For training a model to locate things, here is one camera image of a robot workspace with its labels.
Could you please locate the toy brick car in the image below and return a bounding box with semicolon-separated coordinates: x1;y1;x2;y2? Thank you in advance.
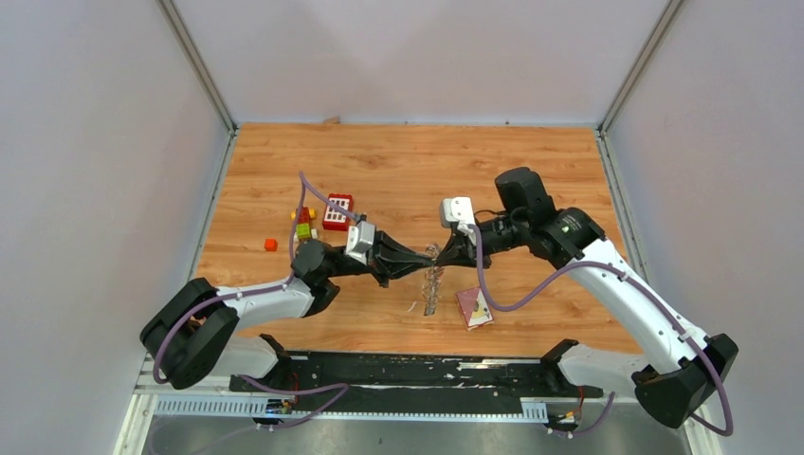
291;207;318;243

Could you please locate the purple cable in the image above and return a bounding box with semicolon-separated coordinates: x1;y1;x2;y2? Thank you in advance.
472;226;735;438
152;171;369;386

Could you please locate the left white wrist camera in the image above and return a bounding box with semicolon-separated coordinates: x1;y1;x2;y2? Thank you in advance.
344;221;375;265

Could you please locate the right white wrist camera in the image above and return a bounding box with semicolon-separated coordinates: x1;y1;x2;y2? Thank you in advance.
439;196;477;246

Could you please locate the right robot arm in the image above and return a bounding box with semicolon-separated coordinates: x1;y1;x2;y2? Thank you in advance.
436;167;739;437

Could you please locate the white slotted cable duct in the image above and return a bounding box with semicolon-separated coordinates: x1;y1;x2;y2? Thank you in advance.
154;395;548;424

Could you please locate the playing card box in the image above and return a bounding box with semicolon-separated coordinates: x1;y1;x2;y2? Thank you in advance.
455;287;494;331

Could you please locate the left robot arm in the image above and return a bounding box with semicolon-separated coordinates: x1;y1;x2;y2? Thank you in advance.
139;230;435;391

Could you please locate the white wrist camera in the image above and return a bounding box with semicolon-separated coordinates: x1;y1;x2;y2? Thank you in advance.
344;221;375;265
439;196;477;246

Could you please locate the metal disc with keyrings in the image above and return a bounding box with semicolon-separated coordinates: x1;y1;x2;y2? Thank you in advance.
422;244;443;317

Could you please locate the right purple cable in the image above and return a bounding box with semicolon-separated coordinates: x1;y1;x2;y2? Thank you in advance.
472;226;735;438

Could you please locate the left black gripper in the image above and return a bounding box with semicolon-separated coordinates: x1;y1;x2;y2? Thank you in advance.
327;225;434;288

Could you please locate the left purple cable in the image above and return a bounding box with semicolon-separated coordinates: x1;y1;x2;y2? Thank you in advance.
152;171;369;386

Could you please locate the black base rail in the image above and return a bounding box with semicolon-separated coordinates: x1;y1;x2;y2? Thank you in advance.
263;351;604;413

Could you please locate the red window brick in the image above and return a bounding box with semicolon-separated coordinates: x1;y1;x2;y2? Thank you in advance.
321;193;354;232

